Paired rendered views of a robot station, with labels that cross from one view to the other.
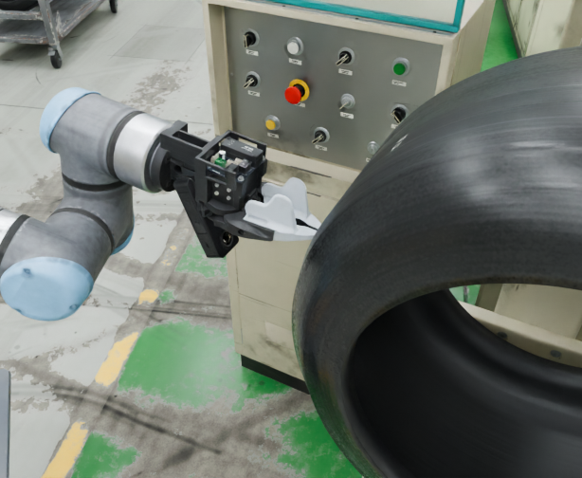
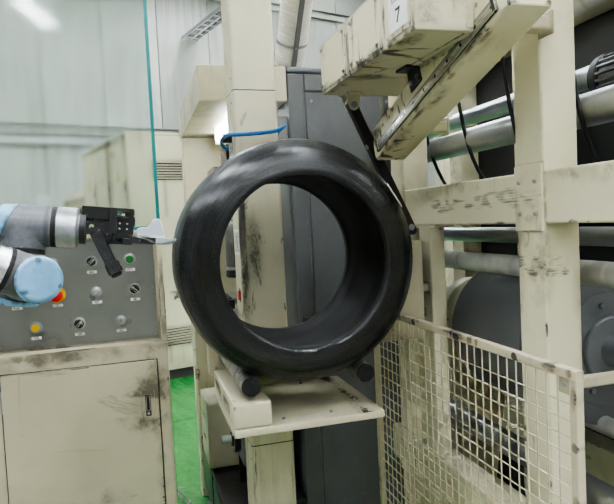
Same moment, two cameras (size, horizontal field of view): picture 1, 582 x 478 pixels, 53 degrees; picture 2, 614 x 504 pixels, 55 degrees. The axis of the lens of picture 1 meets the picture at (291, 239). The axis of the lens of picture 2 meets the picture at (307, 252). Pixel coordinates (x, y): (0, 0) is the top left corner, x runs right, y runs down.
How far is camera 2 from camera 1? 1.06 m
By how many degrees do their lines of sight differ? 53
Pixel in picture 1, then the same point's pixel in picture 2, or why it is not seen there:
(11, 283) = (27, 268)
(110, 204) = not seen: hidden behind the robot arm
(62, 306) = (54, 285)
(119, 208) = not seen: hidden behind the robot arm
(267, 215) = (149, 232)
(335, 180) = (99, 349)
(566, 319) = (279, 320)
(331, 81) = (82, 281)
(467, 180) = (243, 158)
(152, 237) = not seen: outside the picture
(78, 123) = (26, 211)
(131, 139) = (65, 211)
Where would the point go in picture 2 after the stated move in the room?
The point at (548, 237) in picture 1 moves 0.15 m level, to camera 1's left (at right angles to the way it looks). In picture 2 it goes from (274, 162) to (219, 159)
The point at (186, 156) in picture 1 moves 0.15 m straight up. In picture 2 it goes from (98, 214) to (94, 146)
